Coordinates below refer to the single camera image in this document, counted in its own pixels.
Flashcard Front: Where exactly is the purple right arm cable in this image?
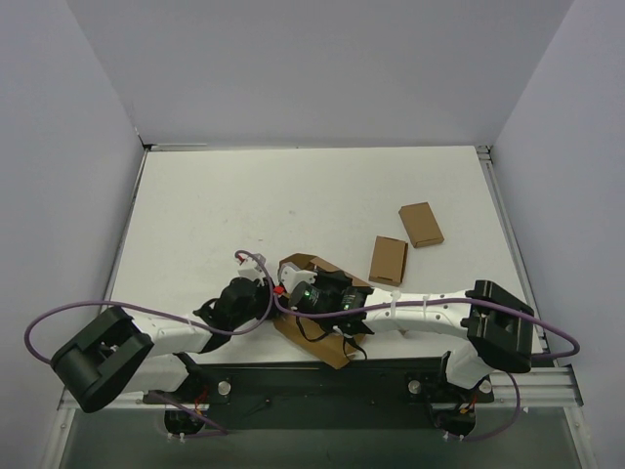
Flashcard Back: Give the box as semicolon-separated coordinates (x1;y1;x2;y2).
273;280;582;444

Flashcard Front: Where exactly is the aluminium front rail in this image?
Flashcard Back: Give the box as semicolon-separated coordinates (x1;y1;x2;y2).
58;365;585;411

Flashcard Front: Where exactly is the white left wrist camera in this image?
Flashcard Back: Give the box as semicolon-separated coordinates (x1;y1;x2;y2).
234;251;266;284

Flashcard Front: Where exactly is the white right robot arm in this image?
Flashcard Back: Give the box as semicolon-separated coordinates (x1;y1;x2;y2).
280;268;534;390

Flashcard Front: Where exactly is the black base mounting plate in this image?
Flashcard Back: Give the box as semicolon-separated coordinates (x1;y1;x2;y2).
162;358;494;438

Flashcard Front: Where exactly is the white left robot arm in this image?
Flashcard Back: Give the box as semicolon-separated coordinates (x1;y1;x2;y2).
51;277;276;413

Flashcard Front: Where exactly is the cardboard box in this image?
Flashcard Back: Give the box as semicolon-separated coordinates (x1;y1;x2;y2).
368;235;408;286
273;253;373;369
398;202;444;248

